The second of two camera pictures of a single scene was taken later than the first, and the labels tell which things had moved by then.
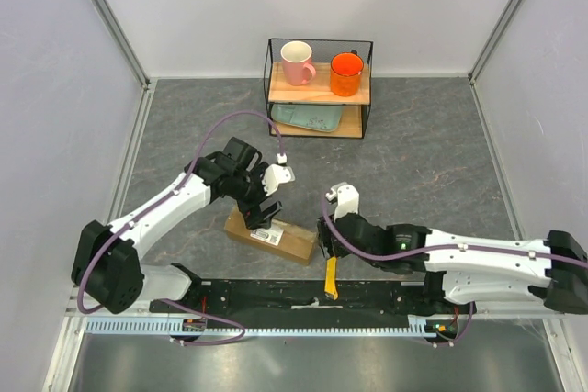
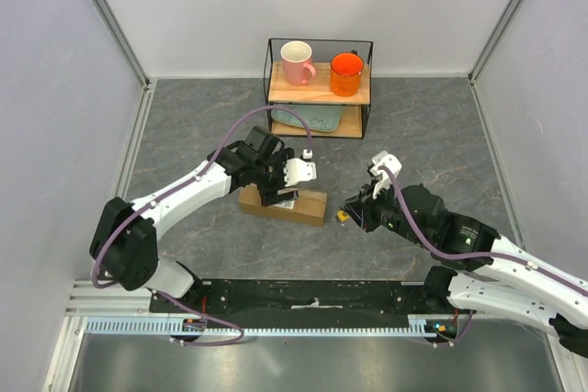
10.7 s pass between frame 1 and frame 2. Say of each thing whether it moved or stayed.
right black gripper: moved
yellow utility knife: moved
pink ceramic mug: stayed
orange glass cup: stayed
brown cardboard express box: moved
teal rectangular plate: stayed
